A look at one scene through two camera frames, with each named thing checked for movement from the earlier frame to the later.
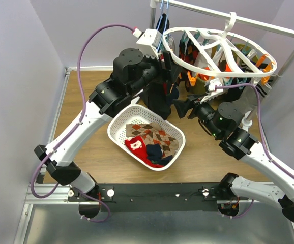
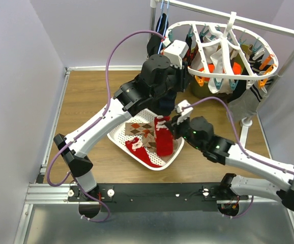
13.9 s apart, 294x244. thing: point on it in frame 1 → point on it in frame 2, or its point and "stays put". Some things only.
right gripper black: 182,105 → 174,127
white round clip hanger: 216,53 → 231,25
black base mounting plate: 203,197 stays put
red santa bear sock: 136,146 stays put
